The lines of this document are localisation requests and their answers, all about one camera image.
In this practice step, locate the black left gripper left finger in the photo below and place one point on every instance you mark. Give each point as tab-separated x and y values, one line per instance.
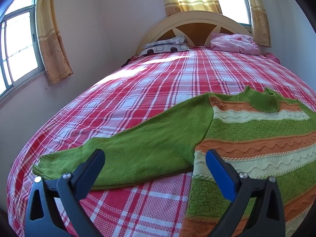
42	215

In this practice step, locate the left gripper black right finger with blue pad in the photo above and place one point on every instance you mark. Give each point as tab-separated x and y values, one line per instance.
267	216

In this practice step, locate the green orange striped knit sweater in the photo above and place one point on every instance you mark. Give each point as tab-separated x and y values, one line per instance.
260	133

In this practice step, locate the yellow curtain left window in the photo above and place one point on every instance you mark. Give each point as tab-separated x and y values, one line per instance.
51	45

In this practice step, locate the pink cloth at bedside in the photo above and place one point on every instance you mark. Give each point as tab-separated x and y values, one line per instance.
272	57

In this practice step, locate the red white plaid bed sheet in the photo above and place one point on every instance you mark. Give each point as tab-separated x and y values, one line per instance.
139	91

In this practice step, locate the pink crumpled blanket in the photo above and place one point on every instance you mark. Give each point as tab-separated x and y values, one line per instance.
234	43

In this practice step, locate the dark red cloth bed corner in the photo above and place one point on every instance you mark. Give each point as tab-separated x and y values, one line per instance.
133	58

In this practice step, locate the yellow curtain right side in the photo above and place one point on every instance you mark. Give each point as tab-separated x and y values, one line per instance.
259	23

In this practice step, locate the grey patterned folded pillow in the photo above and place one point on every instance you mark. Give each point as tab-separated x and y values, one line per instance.
176	44

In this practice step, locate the cream wooden headboard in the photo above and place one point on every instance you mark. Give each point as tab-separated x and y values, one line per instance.
196	26

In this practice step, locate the window behind headboard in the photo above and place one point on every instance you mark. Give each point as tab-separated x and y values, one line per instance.
237	10

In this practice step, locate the left window frame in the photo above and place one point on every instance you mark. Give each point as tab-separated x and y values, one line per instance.
21	61

